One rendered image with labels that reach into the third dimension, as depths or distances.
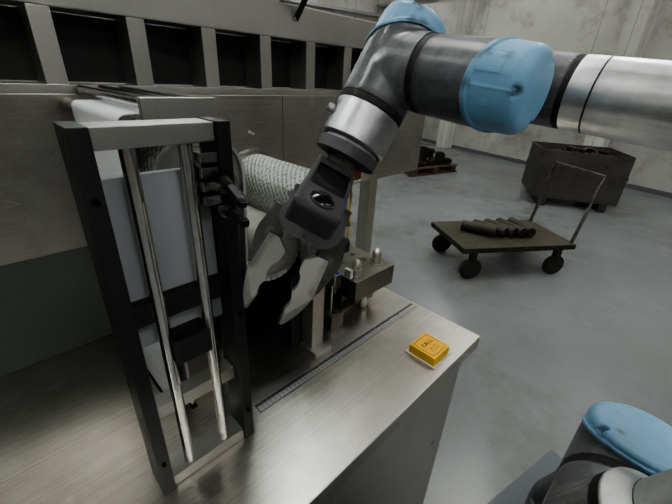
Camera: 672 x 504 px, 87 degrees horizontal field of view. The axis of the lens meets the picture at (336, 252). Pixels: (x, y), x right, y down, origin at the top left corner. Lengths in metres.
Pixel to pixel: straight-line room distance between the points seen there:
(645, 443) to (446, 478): 1.32
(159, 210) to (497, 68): 0.38
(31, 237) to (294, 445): 0.64
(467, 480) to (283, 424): 1.23
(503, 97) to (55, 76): 0.76
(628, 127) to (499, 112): 0.15
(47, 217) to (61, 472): 0.46
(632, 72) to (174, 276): 0.54
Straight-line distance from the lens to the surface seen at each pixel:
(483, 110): 0.35
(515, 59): 0.35
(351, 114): 0.39
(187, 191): 0.46
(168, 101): 0.54
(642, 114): 0.44
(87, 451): 0.81
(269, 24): 1.06
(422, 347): 0.90
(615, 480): 0.48
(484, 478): 1.89
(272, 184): 0.78
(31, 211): 0.89
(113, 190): 0.45
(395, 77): 0.39
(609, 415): 0.60
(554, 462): 0.83
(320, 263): 0.39
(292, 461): 0.71
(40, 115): 0.87
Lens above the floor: 1.49
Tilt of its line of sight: 26 degrees down
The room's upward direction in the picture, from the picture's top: 3 degrees clockwise
